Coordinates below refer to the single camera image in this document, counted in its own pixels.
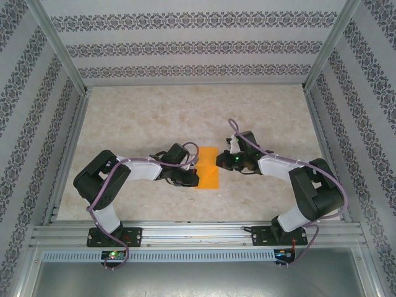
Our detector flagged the aluminium table side rail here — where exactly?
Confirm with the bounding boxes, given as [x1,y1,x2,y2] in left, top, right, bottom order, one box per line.
[304,87,353,223]
[41,87,93,226]

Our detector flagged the orange paper sheet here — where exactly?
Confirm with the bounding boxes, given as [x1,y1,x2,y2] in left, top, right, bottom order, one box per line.
[194,146,220,189]

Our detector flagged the long aluminium mounting rail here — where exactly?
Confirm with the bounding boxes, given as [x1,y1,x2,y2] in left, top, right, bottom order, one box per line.
[30,220,365,249]

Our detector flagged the aluminium frame post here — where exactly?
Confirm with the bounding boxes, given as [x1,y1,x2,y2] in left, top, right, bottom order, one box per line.
[24,0,93,95]
[301,0,363,95]

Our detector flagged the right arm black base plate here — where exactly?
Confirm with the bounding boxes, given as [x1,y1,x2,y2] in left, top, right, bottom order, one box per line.
[252,225,310,248]

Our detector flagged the grey metal sheet tray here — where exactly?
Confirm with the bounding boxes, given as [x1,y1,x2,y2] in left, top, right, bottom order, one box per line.
[29,247,380,297]

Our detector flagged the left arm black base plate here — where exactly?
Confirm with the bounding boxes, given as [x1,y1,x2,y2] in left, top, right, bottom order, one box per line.
[87,227,143,248]

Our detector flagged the grey slotted cable duct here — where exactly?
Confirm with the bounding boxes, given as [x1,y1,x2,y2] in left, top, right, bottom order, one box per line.
[43,249,276,262]

